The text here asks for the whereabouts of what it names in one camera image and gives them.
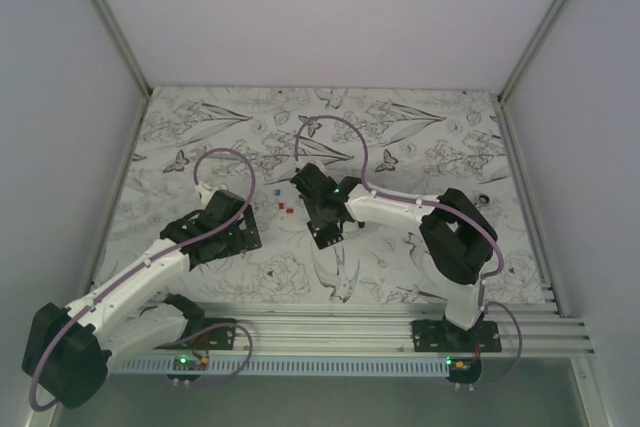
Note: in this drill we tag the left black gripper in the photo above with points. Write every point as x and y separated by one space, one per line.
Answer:
245 240

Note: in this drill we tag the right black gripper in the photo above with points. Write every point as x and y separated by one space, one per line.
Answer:
308 209

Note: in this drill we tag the black fuse box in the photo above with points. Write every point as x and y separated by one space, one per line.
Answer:
326 236

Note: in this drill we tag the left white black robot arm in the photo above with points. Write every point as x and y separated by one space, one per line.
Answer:
71 350

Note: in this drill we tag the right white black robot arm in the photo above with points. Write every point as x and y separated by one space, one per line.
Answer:
461 242

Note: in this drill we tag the floral patterned mat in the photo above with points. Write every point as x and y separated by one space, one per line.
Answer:
250 139

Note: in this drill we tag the left controller board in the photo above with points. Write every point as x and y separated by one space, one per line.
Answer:
186 370

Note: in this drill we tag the controller board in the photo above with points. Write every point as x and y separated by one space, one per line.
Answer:
464 372
186 370

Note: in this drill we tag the right controller board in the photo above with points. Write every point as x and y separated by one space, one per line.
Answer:
464 372

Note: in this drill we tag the aluminium rail base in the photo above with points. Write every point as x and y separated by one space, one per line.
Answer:
384 329

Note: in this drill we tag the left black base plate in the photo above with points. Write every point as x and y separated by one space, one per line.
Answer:
220 337

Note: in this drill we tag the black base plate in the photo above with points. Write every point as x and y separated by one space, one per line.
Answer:
444 337
220 337

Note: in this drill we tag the white slotted cable duct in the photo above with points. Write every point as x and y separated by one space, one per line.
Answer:
272 365

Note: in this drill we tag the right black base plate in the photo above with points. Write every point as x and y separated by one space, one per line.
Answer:
444 337

